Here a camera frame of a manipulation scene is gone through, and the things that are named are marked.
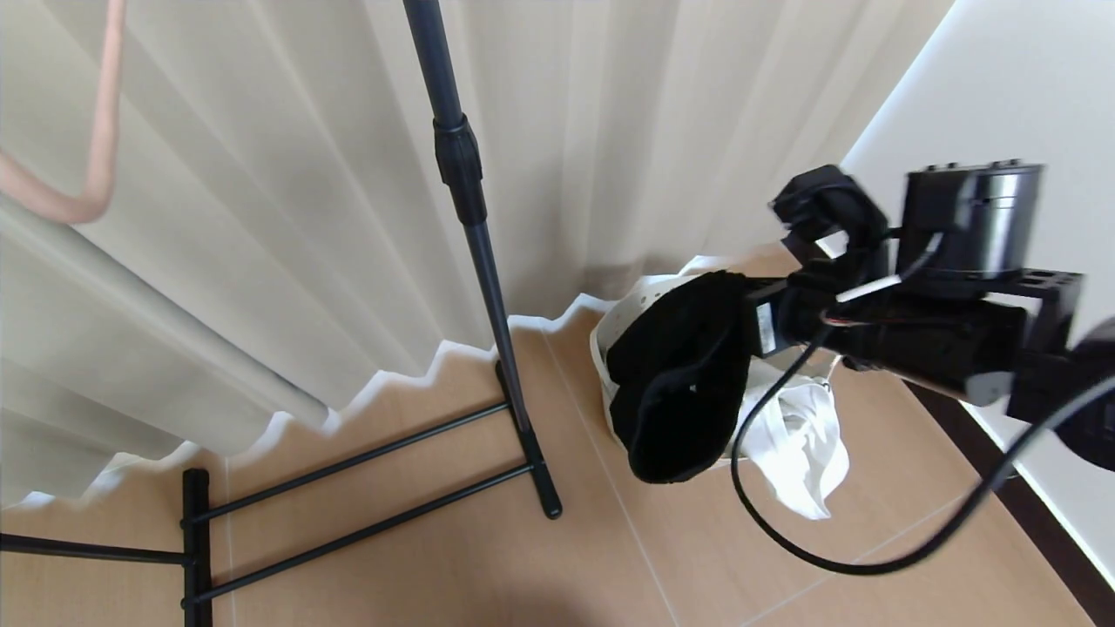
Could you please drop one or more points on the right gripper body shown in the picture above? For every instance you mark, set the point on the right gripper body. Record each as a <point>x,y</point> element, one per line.
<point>941,344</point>

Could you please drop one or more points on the black shorts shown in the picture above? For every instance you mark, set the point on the black shorts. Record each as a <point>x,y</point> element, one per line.
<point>679,392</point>

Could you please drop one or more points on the white laundry basket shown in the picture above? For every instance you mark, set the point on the white laundry basket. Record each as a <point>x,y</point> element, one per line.
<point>623,322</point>

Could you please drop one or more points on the black clothes rack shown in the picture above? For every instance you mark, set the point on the black clothes rack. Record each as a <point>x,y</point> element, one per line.
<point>459,165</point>

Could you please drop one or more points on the pink clothes hanger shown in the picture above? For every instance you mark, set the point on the pink clothes hanger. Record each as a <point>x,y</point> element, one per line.
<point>104,104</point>

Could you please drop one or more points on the white garment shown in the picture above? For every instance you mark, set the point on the white garment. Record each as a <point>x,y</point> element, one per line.
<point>801,444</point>

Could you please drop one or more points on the beige curtain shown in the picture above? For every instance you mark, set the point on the beige curtain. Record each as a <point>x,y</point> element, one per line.
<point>261,174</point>

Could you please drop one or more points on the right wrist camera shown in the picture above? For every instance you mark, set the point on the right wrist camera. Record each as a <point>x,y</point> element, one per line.
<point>827,205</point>

